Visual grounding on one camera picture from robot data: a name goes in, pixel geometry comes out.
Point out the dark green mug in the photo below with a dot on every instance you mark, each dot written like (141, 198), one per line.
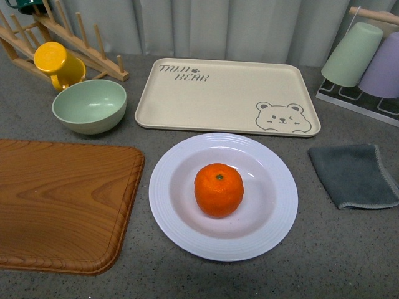
(27, 7)

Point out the white cup holder rack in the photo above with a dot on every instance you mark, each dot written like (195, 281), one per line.
(352, 98)

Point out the grey folded cloth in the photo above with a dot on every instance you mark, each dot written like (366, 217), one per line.
(354, 176)

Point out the lilac tumbler cup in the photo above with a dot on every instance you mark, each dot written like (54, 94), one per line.
(381, 76)

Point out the beige bear serving tray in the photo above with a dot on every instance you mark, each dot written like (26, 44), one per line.
(237, 97)

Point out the grey-white curtain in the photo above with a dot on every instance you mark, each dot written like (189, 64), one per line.
(292, 32)

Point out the brown wooden cutting board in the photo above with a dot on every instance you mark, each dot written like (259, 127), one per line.
(65, 207)

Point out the wooden peg drying rack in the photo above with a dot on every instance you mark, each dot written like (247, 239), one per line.
(20, 42)

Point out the light green bowl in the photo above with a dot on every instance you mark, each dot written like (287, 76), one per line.
(91, 107)

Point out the yellow mug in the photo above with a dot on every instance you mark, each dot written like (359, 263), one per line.
(60, 65)

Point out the light green tumbler cup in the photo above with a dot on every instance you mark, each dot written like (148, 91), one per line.
(352, 55)

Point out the orange fruit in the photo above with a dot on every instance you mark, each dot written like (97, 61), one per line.
(218, 190)

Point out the white ridged plate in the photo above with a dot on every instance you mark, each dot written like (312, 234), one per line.
(261, 221)

